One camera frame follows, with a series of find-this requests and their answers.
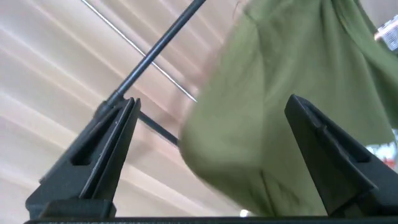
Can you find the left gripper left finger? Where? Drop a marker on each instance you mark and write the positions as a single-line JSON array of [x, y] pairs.
[[65, 193]]

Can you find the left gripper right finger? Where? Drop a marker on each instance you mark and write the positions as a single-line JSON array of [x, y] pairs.
[[342, 174]]

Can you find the green printed t-shirt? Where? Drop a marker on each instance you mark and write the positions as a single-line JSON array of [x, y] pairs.
[[248, 124]]

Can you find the black clothes rack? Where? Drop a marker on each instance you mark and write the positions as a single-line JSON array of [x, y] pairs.
[[155, 49]]

